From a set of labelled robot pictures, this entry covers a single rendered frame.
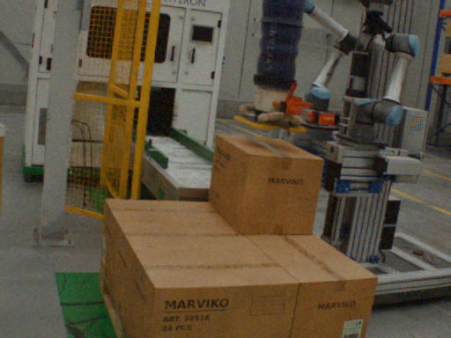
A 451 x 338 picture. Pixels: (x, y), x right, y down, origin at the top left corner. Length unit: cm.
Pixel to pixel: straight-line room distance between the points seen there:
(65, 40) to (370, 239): 236
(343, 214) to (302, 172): 76
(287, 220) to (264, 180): 25
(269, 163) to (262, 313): 82
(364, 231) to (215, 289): 163
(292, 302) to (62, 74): 224
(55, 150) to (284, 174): 170
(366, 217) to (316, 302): 129
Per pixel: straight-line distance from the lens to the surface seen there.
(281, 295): 232
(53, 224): 404
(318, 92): 361
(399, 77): 322
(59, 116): 387
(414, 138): 364
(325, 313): 247
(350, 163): 318
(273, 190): 284
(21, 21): 1191
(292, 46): 300
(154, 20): 399
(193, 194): 340
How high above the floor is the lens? 139
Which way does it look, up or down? 11 degrees down
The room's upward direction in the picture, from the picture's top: 7 degrees clockwise
